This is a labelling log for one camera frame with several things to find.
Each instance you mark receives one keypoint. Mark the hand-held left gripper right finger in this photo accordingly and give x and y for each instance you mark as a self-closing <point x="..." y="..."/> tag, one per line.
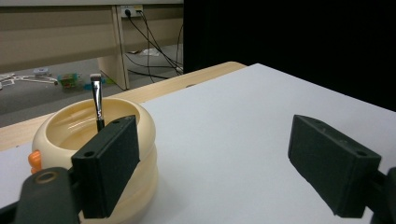
<point x="333" y="165"/>

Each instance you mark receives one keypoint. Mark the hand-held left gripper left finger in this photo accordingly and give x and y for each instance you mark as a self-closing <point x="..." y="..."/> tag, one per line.
<point x="106" y="168"/>

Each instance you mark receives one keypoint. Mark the cream ribbed cup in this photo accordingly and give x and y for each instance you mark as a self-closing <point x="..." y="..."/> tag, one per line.
<point x="143" y="146"/>

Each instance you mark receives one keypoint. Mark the thin black makeup brush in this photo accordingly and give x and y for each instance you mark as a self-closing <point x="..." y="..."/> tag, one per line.
<point x="97" y="99"/>

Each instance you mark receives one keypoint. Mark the colourful plastic packet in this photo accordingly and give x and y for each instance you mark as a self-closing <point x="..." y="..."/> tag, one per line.
<point x="70" y="81"/>

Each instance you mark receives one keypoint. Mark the white table sheet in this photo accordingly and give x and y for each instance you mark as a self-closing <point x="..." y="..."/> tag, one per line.
<point x="233" y="140"/>

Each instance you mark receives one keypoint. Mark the grey round object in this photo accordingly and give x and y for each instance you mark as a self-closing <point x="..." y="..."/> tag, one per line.
<point x="42" y="72"/>

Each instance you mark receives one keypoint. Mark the white paper scrap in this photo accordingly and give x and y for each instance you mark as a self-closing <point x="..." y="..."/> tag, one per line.
<point x="150" y="52"/>

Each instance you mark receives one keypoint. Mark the light wooden shelf unit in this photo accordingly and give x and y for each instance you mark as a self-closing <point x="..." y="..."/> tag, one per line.
<point x="56" y="34"/>

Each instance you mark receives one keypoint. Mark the white power strip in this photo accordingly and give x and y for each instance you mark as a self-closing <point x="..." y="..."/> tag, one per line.
<point x="132" y="11"/>

